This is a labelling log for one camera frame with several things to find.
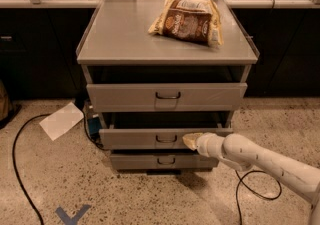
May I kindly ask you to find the brown yellow snack bag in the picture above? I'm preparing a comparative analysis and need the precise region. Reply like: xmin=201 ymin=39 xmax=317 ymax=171
xmin=148 ymin=0 xmax=223 ymax=46

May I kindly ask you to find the grey metal drawer cabinet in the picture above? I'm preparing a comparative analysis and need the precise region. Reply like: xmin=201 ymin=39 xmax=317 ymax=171
xmin=75 ymin=0 xmax=260 ymax=173

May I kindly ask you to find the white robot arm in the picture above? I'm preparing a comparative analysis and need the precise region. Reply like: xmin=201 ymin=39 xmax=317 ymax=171
xmin=182 ymin=133 xmax=320 ymax=225

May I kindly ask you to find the black cable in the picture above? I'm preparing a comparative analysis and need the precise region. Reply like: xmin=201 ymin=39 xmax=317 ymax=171
xmin=234 ymin=169 xmax=283 ymax=225
xmin=11 ymin=112 xmax=52 ymax=225

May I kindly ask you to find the white paper sheet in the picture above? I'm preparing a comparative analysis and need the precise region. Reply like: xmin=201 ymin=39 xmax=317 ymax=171
xmin=40 ymin=102 xmax=84 ymax=141

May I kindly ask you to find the brown bag at left edge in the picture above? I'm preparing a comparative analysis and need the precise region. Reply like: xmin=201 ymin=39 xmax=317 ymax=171
xmin=0 ymin=80 xmax=21 ymax=129

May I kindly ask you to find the blue tape floor mark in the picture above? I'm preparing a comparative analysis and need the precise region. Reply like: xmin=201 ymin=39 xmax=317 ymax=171
xmin=54 ymin=204 xmax=92 ymax=225

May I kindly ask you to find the grey drawer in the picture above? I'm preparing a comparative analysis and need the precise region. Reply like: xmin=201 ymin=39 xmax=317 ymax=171
xmin=99 ymin=126 xmax=233 ymax=150
xmin=87 ymin=83 xmax=247 ymax=112
xmin=110 ymin=150 xmax=219 ymax=170

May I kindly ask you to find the black cable on right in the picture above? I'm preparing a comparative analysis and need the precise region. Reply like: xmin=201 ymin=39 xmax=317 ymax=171
xmin=234 ymin=169 xmax=283 ymax=225

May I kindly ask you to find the blue power box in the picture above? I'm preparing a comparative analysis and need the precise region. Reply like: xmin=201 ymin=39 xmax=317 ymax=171
xmin=87 ymin=117 xmax=102 ymax=138

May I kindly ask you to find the black cable on left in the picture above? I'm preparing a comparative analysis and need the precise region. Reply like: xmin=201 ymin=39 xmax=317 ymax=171
xmin=11 ymin=112 xmax=52 ymax=225

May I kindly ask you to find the grey top drawer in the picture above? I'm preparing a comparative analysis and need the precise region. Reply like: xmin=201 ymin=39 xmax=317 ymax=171
xmin=87 ymin=83 xmax=247 ymax=112

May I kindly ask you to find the grey bottom drawer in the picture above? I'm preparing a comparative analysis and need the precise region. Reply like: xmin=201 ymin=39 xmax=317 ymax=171
xmin=110 ymin=150 xmax=219 ymax=170

